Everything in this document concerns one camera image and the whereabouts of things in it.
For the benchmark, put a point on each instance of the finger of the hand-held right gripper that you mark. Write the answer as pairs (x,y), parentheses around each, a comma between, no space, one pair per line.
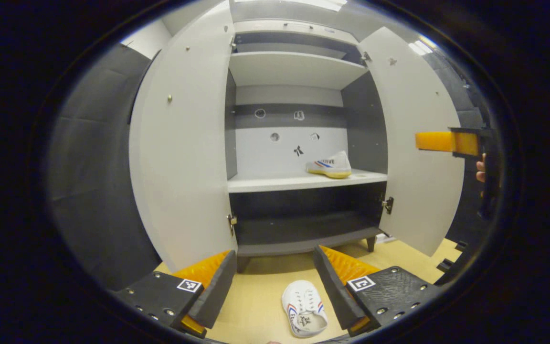
(439,141)

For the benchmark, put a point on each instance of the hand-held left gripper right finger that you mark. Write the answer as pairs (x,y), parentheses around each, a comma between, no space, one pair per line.
(334,291)

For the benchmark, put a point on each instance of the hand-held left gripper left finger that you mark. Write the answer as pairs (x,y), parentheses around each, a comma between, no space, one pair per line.
(217,291)

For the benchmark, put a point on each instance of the white striped canvas shoe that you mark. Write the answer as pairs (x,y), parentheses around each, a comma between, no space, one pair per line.
(303,310)
(334,166)

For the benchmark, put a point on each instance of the light grey cabinet door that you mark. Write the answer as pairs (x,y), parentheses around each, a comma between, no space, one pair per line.
(184,157)
(413,181)

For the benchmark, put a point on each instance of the grey white shoe cabinet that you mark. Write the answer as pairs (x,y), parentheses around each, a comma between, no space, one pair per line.
(294,69)

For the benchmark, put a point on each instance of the white paper sheet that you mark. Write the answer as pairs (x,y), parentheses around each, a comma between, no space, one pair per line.
(387,238)

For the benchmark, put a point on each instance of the small ceiling light panel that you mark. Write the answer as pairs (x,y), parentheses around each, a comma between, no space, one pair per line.
(420,47)

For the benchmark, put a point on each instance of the large ceiling light panel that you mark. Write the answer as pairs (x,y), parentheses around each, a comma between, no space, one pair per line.
(303,4)

